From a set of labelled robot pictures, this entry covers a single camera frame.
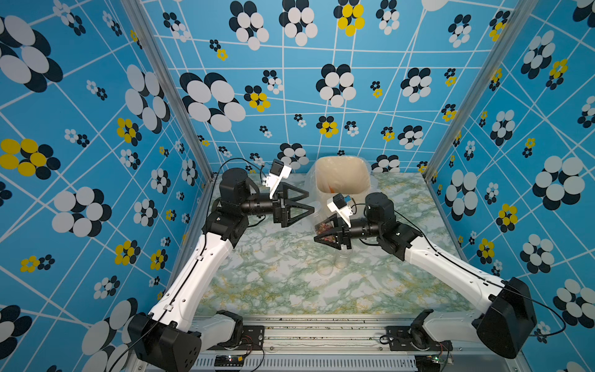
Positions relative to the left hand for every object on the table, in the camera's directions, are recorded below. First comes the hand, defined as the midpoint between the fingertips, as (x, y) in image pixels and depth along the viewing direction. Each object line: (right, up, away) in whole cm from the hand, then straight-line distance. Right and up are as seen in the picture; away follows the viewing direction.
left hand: (311, 202), depth 59 cm
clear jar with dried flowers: (+13, -23, +32) cm, 42 cm away
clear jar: (+3, -8, +7) cm, 11 cm away
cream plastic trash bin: (+16, +10, +34) cm, 39 cm away
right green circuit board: (+36, -49, +9) cm, 61 cm away
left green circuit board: (-25, -51, +13) cm, 58 cm away
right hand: (+3, -9, +8) cm, 12 cm away
